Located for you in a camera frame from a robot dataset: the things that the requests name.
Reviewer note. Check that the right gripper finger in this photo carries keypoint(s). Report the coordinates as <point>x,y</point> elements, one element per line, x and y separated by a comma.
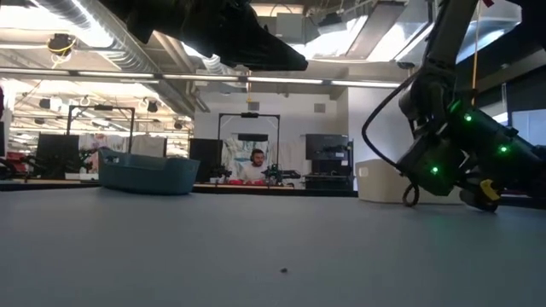
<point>475,200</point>

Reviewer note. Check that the grey ceiling unit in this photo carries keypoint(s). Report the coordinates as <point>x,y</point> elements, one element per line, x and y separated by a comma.
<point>290,25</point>

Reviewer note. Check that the small black robot arm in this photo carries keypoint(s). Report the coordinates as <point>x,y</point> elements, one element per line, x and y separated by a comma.
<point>275,172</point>
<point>222,172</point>

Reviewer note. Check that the black rig frame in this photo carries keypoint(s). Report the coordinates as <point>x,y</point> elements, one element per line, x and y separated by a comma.
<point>249,114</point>
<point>100,107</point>

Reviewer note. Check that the black monitor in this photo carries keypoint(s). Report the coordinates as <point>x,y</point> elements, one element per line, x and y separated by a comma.
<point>57,153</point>
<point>207,158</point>

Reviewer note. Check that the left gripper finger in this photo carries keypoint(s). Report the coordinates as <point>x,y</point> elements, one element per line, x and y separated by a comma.
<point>256,51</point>

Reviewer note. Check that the white panel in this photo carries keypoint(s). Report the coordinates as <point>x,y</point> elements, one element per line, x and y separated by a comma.
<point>147,146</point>

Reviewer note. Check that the silver ceiling duct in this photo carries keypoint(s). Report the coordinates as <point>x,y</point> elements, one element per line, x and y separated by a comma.
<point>128,55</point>

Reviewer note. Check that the wooden workbench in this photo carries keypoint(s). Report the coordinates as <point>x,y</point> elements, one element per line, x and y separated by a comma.
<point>205,186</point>

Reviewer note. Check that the black equipment rack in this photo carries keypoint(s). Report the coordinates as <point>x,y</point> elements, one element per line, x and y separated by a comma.
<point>328,147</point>

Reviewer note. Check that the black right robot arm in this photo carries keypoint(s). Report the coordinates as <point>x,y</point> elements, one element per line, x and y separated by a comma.
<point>431,89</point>

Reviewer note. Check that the red flat object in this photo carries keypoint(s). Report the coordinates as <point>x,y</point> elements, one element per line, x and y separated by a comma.
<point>245,182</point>

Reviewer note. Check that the white printed sheet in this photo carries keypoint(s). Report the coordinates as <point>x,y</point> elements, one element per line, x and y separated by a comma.
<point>236,153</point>

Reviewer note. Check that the black ceiling device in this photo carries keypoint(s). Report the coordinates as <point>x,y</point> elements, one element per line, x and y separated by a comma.
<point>59,42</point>

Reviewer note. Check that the teal plastic basket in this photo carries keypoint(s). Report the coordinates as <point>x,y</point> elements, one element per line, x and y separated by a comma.
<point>145,175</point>

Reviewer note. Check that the ceiling light strip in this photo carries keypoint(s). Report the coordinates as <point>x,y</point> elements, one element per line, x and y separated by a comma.
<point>364,83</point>
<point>115,74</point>
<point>286,80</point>
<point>200,77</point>

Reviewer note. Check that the white plastic basket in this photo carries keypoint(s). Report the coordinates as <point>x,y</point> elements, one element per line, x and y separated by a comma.
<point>375,183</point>

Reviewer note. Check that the person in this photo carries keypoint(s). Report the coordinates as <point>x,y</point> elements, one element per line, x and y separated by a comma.
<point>256,166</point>

